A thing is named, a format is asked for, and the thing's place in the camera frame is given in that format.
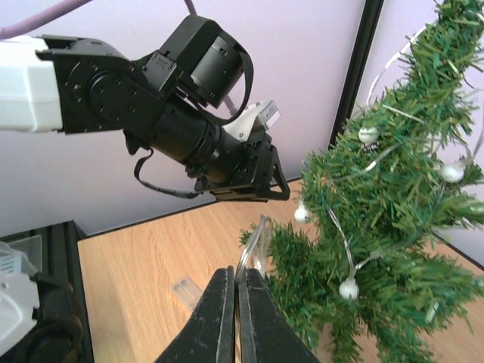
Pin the fairy light string white beads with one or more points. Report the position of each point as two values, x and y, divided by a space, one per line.
398 174

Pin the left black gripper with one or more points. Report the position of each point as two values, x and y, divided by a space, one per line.
221 165

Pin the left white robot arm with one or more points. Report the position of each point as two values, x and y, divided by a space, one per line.
160 103

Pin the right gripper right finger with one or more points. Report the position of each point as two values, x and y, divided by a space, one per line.
265 336

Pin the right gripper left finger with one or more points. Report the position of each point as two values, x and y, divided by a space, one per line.
209 334

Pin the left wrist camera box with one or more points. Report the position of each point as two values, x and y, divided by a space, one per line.
257 117

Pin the small green christmas tree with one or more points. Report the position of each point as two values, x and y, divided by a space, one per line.
398 330

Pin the black frame rail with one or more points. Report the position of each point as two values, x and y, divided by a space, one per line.
43 310

